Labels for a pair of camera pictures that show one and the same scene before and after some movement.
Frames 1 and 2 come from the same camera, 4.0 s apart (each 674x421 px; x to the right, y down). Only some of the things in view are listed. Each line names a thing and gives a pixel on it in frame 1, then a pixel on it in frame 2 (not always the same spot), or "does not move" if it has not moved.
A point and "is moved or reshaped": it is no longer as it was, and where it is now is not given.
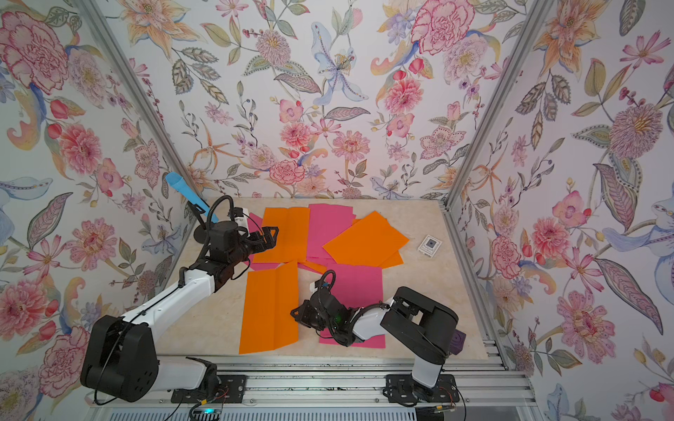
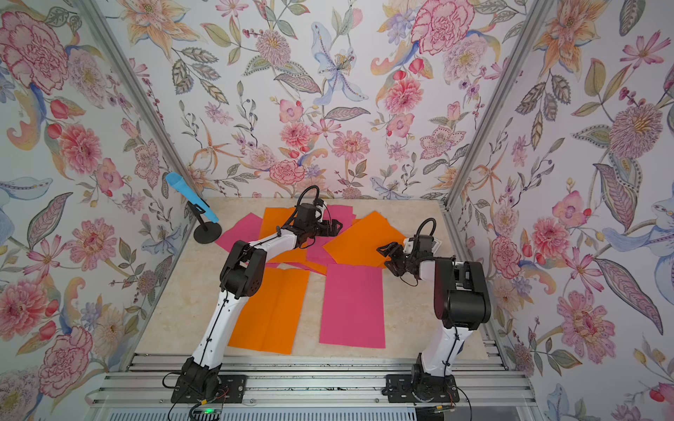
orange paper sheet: (369, 242) does not move
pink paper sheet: (356, 286) does not move
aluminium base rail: (343, 388) does not move
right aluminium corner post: (456, 241) does not move
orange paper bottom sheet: (270, 314) is moved or reshaped
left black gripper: (269, 240) to (332, 229)
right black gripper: (304, 319) to (393, 246)
